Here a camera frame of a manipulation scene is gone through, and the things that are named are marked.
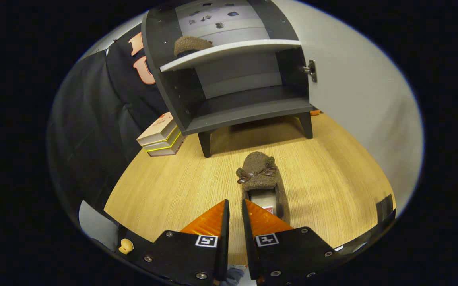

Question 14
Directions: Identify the small beige knob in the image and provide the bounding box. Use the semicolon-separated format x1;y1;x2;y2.
118;238;134;255

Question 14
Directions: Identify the metal door hinge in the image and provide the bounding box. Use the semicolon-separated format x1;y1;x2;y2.
300;60;318;83

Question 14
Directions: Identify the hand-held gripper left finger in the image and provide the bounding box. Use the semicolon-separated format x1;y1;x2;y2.
133;199;230;286

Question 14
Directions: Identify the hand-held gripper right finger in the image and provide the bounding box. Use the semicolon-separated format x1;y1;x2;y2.
241;199;347;286

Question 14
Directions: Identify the orange and white book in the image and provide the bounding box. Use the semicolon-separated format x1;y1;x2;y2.
136;112;179;147

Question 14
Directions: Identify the white shoe cabinet door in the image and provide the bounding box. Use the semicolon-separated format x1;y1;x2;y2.
273;0;424;215

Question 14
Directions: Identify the brown fuzzy shoe with bow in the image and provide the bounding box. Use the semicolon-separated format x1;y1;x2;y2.
236;151;291;225

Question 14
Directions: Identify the black backdrop cloth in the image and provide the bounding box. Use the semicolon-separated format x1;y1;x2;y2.
47;24;174;223

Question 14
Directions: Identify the yellow-edged book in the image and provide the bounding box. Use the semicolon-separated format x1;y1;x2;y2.
142;129;182;153

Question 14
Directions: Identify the person's clothing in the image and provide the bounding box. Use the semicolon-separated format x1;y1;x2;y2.
219;265;248;286

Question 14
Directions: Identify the dark grey shoe cabinet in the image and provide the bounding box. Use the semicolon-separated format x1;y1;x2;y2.
142;0;315;158

